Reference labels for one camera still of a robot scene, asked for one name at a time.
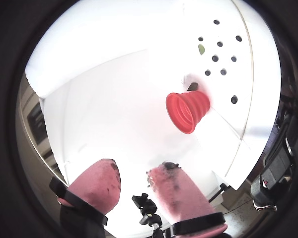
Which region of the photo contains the pink-tipped gripper finger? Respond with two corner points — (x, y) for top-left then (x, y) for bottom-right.
(49, 158), (123, 238)
(146, 161), (228, 238)

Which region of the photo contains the red collapsible silicone cup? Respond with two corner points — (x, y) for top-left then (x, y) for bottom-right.
(165, 91), (211, 135)

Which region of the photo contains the black tripod with mount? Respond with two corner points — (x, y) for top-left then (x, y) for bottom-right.
(131, 192), (164, 238)

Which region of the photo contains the black bag with straps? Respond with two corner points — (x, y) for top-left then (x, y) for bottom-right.
(250, 74), (298, 211)

